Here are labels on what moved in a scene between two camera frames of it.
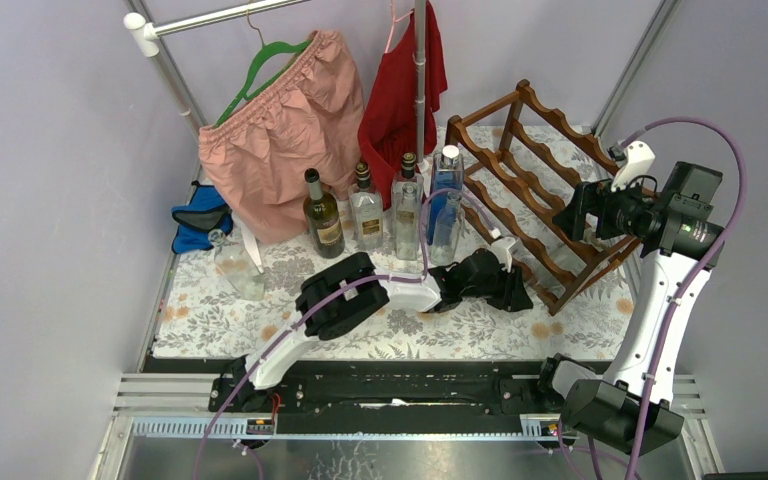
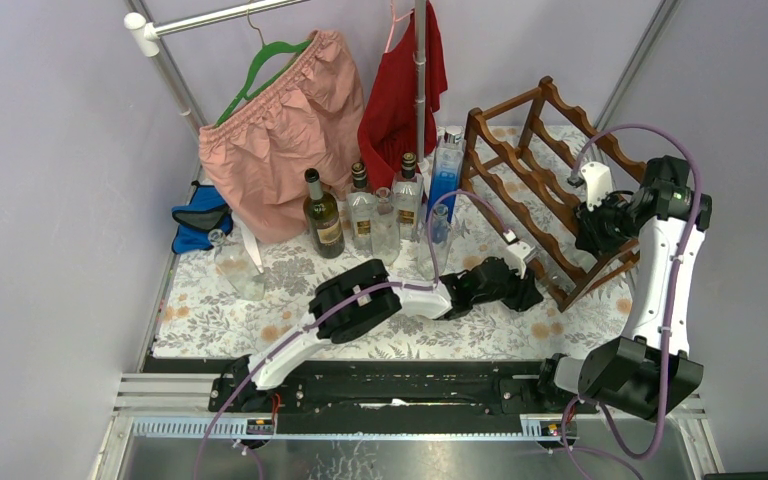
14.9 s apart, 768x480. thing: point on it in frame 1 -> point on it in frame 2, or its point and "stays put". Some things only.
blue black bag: x=207 y=210 stays put
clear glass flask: x=234 y=265 stays put
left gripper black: x=509 y=291 stays put
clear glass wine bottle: x=566 y=258 -> x=555 y=274
